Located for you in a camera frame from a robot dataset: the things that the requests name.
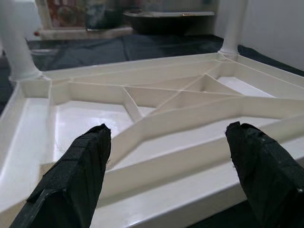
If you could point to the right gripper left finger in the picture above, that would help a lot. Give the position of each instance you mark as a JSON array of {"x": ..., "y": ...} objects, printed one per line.
[{"x": 80, "y": 171}]

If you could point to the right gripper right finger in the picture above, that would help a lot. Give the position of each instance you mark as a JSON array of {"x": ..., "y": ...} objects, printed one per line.
[{"x": 268, "y": 171}]

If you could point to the white plastic children table top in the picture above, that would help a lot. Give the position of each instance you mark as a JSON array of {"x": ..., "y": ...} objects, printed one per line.
[{"x": 166, "y": 154}]

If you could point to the black tablecloth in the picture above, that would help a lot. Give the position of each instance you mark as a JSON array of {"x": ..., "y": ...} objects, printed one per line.
[{"x": 118, "y": 48}]

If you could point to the storage box with orange lid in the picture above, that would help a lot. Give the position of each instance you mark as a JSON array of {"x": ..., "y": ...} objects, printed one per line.
[{"x": 63, "y": 14}]

